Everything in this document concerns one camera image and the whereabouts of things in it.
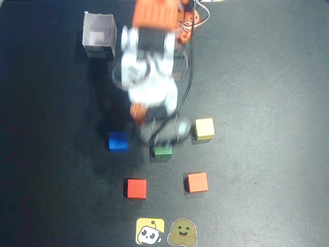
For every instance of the black table mat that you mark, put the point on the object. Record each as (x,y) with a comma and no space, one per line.
(257,128)

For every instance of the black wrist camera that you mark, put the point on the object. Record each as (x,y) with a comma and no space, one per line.
(167,130)

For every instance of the red cube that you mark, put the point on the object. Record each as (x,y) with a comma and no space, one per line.
(136,188)

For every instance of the blue cube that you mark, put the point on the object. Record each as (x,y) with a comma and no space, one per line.
(117,142)

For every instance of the yellow cube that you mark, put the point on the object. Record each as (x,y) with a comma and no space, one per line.
(204,127)

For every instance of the green cube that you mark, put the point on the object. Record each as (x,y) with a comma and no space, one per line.
(163,151)

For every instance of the orange cube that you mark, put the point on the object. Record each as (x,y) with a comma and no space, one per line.
(197,182)

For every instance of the hugging face emoji sticker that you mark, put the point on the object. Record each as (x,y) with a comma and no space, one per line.
(182,231)

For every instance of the white open cardboard box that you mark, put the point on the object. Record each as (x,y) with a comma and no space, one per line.
(99,31)

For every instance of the yellow robot face sticker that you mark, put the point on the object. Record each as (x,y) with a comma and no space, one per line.
(150,230)

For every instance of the white and orange robot arm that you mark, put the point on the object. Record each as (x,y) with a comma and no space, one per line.
(154,15)

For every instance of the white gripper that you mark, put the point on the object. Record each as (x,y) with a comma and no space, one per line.
(138,112)

